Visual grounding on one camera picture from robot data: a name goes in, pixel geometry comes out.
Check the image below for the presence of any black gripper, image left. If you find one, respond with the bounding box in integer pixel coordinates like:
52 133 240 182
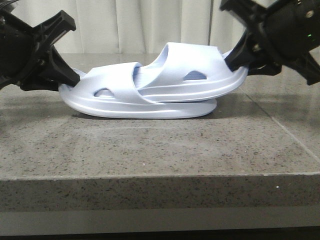
0 9 80 91

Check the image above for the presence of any pale curtain left panel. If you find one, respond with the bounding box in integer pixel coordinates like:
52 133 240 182
13 0 213 54

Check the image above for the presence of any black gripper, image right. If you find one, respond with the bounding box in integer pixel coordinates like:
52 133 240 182
219 0 320 85

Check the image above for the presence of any light blue slipper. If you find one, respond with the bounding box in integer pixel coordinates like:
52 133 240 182
132 42 248 103
58 62 217 119

